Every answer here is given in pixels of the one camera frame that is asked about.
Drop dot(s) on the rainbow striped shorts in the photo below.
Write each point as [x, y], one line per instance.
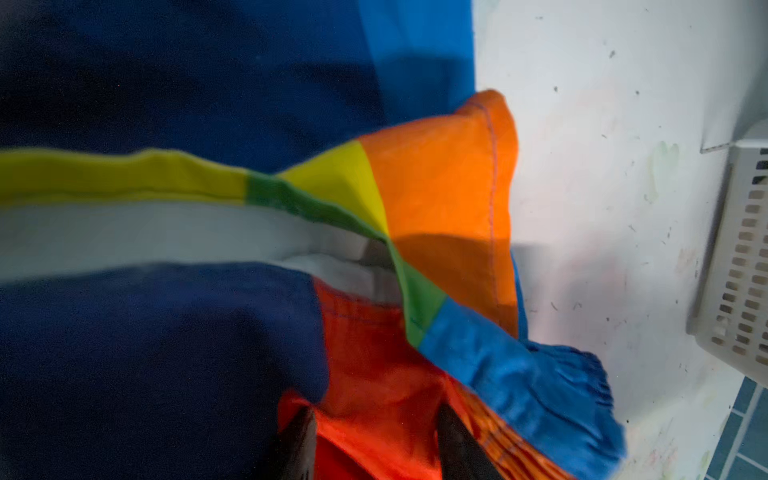
[215, 213]

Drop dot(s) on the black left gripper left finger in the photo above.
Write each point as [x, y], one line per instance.
[296, 449]

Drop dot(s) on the white plastic laundry basket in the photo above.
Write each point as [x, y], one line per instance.
[731, 318]

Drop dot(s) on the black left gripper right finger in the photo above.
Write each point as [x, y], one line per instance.
[461, 457]

